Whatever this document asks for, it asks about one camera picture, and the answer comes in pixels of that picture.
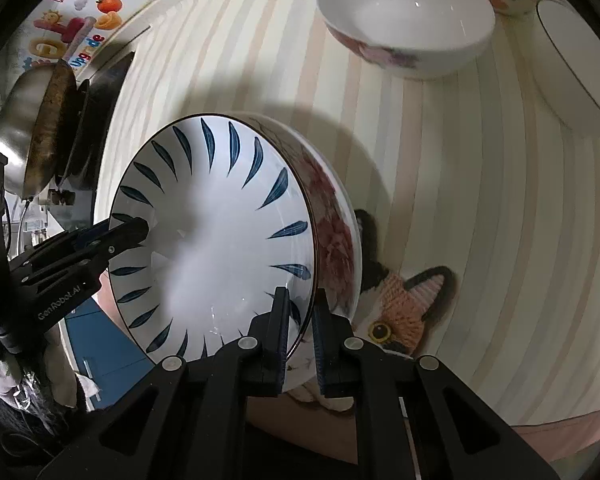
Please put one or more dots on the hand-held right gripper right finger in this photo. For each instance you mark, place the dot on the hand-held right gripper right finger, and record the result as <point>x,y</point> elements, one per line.
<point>321,345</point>

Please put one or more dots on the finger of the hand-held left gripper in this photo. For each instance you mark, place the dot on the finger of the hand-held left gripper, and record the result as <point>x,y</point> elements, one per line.
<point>130,234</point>
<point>97,234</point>

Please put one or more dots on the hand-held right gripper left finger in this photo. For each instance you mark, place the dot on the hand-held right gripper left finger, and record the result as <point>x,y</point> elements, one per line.
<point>281,345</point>

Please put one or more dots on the blue leaf pattern plate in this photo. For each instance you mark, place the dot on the blue leaf pattern plate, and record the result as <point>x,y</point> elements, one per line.
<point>205,185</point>

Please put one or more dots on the white pink floral bowl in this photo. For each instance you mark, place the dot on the white pink floral bowl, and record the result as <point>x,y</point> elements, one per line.
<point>405,10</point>

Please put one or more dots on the white dark-rimmed plate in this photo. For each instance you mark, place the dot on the white dark-rimmed plate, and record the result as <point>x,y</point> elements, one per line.
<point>580,60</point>

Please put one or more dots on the clear plastic container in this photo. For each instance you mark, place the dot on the clear plastic container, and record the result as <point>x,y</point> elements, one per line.
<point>32,217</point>

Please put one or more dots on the black cooktop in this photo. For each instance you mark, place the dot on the black cooktop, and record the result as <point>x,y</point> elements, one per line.
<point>105,110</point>

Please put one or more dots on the steel wok lid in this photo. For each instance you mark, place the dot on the steel wok lid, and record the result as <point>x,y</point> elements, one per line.
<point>12,125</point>

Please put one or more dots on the striped cat mat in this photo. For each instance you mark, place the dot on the striped cat mat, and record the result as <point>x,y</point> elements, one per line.
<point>480,260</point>

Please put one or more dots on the colourful wall sticker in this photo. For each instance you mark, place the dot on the colourful wall sticker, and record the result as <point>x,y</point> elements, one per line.
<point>55,25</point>

